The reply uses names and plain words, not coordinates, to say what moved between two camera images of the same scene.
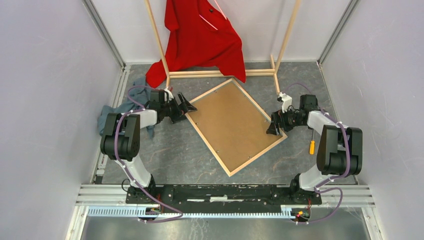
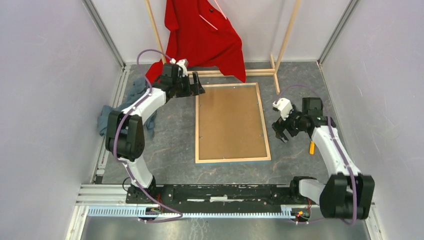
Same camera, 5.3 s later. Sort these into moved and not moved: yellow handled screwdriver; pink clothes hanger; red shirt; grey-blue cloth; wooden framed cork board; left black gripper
Moved: left black gripper; wooden framed cork board
Not moved: yellow handled screwdriver; pink clothes hanger; red shirt; grey-blue cloth
